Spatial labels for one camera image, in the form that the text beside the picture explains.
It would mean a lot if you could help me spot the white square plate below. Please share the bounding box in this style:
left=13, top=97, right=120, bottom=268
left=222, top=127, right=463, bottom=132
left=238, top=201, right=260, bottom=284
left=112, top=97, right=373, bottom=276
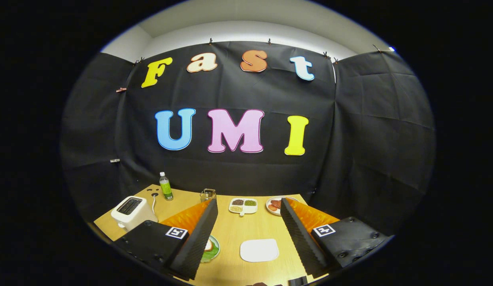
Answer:
left=240, top=238, right=279, bottom=263

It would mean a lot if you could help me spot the green label drink bottle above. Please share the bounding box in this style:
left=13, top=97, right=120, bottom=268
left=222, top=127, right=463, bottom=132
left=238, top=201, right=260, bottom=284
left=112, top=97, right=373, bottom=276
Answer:
left=159, top=172, right=174, bottom=201

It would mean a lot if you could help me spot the white divided dish with beans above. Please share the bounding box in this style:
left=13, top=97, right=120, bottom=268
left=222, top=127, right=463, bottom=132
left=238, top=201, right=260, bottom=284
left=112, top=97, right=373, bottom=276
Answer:
left=229, top=197, right=258, bottom=216

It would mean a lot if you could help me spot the white round plate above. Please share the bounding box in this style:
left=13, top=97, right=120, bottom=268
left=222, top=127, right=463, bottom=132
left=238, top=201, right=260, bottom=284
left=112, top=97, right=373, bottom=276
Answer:
left=266, top=195, right=299, bottom=216

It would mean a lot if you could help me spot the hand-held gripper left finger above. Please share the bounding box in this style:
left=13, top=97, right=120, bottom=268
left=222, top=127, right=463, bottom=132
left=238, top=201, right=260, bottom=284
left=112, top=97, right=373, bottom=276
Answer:
left=111, top=198, right=219, bottom=280

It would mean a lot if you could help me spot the white toaster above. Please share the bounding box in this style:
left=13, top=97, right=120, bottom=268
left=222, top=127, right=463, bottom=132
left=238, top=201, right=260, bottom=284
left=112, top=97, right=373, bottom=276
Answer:
left=111, top=195, right=158, bottom=232

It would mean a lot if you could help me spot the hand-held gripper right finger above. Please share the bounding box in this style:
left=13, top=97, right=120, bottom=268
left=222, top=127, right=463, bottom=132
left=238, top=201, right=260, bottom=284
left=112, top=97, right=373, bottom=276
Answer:
left=280, top=197, right=390, bottom=278

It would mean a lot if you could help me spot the black backdrop cloth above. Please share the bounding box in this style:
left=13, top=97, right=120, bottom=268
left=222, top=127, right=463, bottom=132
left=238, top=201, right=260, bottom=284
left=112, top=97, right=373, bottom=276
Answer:
left=60, top=41, right=436, bottom=239

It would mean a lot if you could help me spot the pale green round plate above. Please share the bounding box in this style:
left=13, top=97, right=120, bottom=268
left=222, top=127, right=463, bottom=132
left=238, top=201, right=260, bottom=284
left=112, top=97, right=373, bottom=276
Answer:
left=200, top=234, right=221, bottom=263

